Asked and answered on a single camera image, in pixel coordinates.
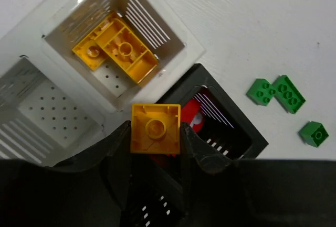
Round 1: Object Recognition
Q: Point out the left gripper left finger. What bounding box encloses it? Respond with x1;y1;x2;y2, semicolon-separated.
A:
1;121;131;226

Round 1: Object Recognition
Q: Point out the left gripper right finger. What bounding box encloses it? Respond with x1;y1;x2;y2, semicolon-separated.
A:
180;123;335;226

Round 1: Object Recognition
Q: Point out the red round lego piece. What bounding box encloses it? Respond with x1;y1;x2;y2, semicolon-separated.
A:
181;99;205;133

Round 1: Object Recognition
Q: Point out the yellow square lego brick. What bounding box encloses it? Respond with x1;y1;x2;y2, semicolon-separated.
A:
130;103;181;155

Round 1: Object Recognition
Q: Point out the yellow flower lego piece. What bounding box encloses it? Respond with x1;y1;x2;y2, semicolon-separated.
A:
72;13;159;84

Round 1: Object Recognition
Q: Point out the red arched lego brick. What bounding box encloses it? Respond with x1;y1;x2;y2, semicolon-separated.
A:
149;154;177;169

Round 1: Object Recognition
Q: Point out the black slotted container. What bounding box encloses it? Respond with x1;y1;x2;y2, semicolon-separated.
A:
121;63;268;226

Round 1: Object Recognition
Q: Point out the white slotted container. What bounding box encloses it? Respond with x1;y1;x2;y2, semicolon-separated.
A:
1;0;204;166

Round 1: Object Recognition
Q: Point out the green square lego brick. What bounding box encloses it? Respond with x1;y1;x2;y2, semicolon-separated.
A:
246;79;276;106

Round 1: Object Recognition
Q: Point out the dark green lego brick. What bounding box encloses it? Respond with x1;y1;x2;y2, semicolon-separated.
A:
299;121;329;148

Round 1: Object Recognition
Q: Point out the green long lego brick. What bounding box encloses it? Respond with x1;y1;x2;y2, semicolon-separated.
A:
273;75;306;114

